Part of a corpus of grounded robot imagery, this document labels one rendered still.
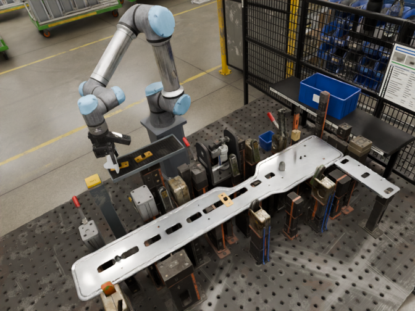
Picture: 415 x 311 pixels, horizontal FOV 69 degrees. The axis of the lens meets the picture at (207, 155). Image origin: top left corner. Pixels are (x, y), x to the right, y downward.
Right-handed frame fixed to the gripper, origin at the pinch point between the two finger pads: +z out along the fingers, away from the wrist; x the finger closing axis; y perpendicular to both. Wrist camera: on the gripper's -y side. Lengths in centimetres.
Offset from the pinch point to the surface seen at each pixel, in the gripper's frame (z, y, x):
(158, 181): 17.6, -15.0, 0.4
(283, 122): 4, -85, -4
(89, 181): 1.7, 14.0, 5.0
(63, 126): 118, 97, -243
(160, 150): 1.7, -19.9, -3.8
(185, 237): 17.6, -21.6, 37.3
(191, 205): 17.7, -27.9, 21.4
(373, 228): 43, -112, 45
